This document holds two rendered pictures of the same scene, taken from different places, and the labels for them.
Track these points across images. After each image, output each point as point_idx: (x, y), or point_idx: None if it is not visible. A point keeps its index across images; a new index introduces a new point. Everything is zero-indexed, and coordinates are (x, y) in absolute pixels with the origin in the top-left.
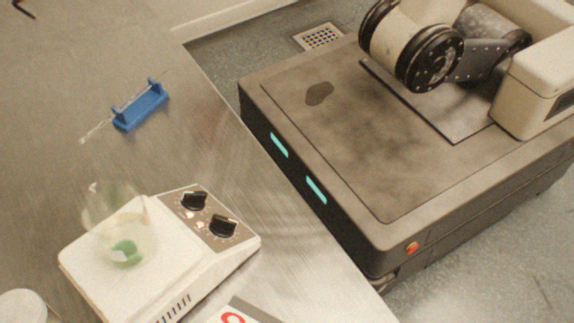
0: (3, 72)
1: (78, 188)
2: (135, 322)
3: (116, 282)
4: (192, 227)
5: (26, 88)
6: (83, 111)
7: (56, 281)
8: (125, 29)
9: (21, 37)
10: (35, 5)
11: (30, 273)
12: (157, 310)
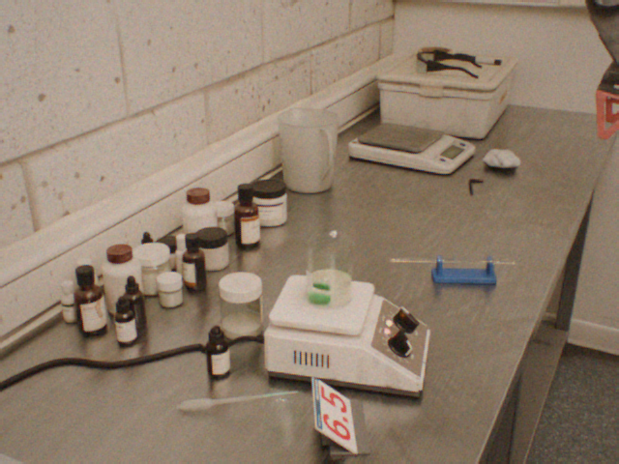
0: (409, 211)
1: None
2: (281, 333)
3: (298, 304)
4: (378, 327)
5: (408, 224)
6: (424, 255)
7: None
8: (527, 232)
9: (447, 200)
10: (483, 188)
11: None
12: (300, 339)
